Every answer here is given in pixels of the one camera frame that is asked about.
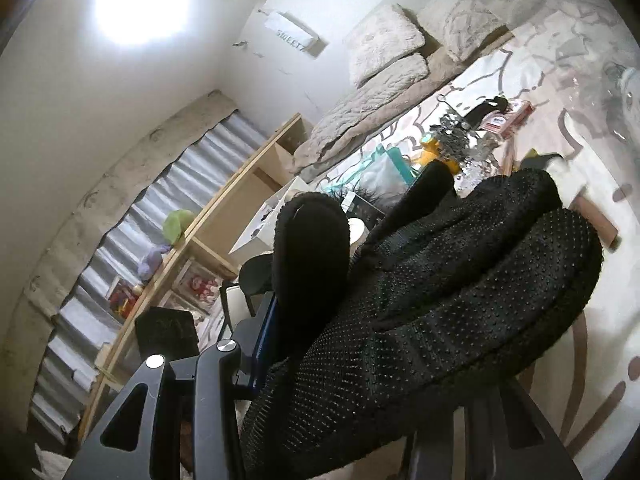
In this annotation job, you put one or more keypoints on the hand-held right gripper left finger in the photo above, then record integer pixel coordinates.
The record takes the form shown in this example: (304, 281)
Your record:
(261, 345)

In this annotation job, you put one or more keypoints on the beige printed valance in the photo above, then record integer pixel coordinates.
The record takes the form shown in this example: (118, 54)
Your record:
(100, 200)

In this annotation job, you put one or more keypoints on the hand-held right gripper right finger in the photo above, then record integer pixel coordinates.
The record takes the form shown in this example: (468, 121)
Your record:
(490, 460)

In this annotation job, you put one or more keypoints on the beige blanket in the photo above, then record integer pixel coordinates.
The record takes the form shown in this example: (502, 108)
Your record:
(440, 62)

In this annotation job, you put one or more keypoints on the clear box with red dolls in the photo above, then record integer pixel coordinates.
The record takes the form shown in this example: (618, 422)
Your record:
(197, 282)

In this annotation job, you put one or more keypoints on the clear plastic storage container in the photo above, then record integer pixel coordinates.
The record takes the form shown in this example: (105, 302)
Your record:
(590, 75)

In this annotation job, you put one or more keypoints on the grey curtain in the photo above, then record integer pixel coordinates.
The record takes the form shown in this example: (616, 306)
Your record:
(150, 230)

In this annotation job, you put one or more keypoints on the brown wooden block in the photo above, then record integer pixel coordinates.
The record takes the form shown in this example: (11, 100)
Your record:
(597, 222)

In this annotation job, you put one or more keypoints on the long quilted pillow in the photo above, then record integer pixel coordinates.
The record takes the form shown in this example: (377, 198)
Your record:
(360, 110)

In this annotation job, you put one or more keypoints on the black dotted glove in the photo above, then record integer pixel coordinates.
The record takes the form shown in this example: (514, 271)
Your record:
(425, 360)

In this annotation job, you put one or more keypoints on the purple plush toy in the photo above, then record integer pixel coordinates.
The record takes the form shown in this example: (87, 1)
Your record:
(152, 262)

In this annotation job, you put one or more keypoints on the black fuzzy slipper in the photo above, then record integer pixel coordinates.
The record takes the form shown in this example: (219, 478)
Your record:
(465, 215)

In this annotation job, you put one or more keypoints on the fluffy square pillow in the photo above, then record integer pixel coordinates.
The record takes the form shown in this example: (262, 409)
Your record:
(385, 42)

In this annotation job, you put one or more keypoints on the green plush toy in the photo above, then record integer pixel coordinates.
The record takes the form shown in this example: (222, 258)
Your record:
(179, 225)

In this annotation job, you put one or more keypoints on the small yellow bottle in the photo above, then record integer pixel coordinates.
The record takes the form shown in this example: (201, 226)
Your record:
(435, 152)

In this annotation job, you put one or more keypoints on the large quilted pillow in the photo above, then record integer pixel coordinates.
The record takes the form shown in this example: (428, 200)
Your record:
(472, 27)

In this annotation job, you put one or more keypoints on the teal wipes packet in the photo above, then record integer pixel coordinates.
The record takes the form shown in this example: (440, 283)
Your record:
(370, 172)

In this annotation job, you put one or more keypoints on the colourful card box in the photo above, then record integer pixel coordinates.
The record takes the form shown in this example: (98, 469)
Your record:
(505, 120)

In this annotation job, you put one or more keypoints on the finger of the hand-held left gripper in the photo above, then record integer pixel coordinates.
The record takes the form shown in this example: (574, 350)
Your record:
(165, 332)

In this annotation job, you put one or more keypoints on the white cardboard box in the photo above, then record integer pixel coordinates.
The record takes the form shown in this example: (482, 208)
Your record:
(260, 232)

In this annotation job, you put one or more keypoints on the sequin pouch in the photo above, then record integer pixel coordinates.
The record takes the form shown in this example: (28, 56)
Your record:
(460, 142)

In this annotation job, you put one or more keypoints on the wooden shelf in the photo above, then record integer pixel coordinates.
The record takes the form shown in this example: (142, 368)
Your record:
(225, 200)

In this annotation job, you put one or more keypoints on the white lidded jar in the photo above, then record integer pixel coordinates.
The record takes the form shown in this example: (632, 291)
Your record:
(358, 232)

